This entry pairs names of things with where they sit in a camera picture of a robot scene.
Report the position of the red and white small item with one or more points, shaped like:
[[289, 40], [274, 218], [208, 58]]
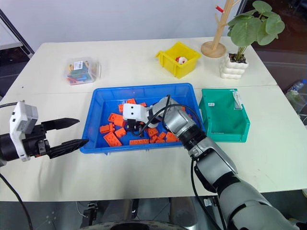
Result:
[[181, 60]]

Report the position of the orange building brick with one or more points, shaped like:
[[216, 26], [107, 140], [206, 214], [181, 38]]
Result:
[[115, 119], [162, 135], [171, 137], [131, 101], [106, 128], [112, 139], [153, 139], [139, 142], [120, 132], [152, 132], [160, 141], [143, 104]]

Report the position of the green plastic bin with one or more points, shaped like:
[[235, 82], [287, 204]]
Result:
[[220, 115]]

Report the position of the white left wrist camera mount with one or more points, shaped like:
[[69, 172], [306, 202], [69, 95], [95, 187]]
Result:
[[18, 119]]

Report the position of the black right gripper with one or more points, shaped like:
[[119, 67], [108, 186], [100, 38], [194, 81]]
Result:
[[132, 122]]

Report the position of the yellow plastic bin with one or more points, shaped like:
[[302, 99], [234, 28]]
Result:
[[176, 68]]

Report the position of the red peg on stand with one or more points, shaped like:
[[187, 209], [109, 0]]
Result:
[[219, 8]]

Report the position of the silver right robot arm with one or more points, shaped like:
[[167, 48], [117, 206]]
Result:
[[178, 119]]

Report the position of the clear box of coloured pieces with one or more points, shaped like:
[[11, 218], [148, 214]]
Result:
[[81, 72]]

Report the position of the blue plastic bin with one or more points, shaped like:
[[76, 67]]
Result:
[[144, 94]]

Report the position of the small white sticker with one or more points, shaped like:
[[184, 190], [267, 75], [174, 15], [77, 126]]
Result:
[[211, 104]]

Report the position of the black bracket under table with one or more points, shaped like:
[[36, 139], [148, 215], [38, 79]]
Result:
[[90, 213]]

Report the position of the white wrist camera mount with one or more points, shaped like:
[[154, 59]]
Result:
[[134, 112], [18, 119]]

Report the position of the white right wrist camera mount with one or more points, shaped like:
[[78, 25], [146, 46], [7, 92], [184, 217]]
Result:
[[134, 112]]

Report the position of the green leafy plant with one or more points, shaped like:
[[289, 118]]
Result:
[[247, 28]]

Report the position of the wooden tree stand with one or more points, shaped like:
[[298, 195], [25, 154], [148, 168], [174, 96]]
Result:
[[217, 40]]

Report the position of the clear label holder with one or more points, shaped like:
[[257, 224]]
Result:
[[237, 99]]

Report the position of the black metal frame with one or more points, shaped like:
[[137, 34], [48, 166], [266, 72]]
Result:
[[20, 38]]

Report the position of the white bubble plant pot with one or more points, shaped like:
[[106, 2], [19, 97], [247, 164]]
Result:
[[231, 69]]

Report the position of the clear plastic water bottle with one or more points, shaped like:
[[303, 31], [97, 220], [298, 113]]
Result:
[[296, 87]]

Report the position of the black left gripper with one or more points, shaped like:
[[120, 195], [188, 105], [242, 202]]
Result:
[[33, 141]]

